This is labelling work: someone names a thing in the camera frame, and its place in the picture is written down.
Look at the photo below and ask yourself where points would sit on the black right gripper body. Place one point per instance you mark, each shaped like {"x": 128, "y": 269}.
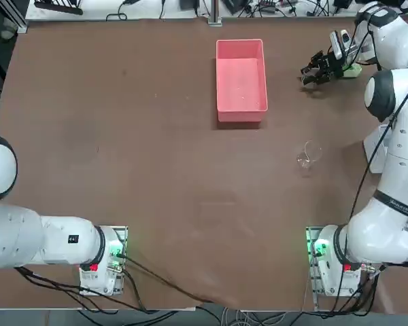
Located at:
{"x": 333, "y": 64}

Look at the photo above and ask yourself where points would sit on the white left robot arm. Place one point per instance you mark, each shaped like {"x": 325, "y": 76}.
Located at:
{"x": 54, "y": 242}

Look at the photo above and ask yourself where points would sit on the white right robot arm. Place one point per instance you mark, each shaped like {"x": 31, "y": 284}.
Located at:
{"x": 394, "y": 169}

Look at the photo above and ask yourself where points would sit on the green tissue pack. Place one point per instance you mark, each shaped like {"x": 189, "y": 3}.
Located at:
{"x": 353, "y": 71}

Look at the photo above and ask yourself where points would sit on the pink plastic container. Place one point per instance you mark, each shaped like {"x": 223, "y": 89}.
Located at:
{"x": 241, "y": 85}

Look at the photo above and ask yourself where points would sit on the white flip-lid trash bin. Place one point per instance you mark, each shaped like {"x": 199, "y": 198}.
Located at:
{"x": 374, "y": 153}

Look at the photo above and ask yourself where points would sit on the black power adapter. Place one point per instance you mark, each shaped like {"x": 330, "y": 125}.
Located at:
{"x": 189, "y": 3}

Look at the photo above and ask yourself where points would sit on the aluminium profile post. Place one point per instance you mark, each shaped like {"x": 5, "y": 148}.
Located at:
{"x": 215, "y": 13}

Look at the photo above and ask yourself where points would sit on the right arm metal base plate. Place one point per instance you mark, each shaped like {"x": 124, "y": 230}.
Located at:
{"x": 310, "y": 278}

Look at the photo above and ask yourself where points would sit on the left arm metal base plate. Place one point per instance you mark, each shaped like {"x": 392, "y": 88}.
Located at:
{"x": 125, "y": 234}

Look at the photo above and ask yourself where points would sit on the aluminium corner bracket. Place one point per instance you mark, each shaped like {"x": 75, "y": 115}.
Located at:
{"x": 22, "y": 25}

